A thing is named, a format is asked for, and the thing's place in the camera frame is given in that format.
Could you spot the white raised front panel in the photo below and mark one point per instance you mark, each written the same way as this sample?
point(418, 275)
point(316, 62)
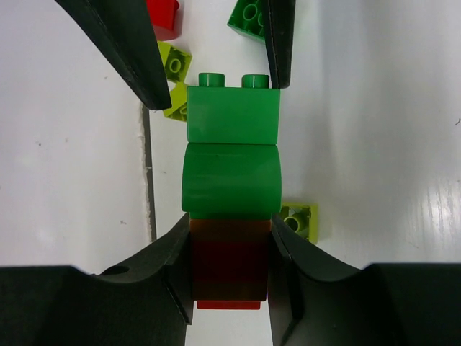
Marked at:
point(73, 187)

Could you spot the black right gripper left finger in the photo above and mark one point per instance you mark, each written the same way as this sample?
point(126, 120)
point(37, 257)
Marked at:
point(143, 300)

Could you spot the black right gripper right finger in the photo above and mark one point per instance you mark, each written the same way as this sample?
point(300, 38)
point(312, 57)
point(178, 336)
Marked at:
point(316, 299)

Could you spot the dark green 2x2 lego brick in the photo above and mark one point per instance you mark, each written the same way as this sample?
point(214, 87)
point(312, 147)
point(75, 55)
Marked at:
point(222, 114)
point(247, 19)

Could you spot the dark green curved lego brick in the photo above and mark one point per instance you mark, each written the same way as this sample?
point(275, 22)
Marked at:
point(235, 180)

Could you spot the red curved lego brick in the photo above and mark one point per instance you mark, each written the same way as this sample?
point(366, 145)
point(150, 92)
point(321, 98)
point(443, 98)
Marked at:
point(163, 18)

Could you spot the red orange lego stack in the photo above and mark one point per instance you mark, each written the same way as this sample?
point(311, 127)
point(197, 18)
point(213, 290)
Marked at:
point(230, 260)

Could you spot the lime 2x2 lego brick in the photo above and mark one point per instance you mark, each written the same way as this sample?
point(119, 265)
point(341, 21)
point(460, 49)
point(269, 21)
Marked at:
point(302, 219)

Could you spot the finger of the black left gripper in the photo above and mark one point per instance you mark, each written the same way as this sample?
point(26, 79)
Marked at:
point(279, 23)
point(123, 33)

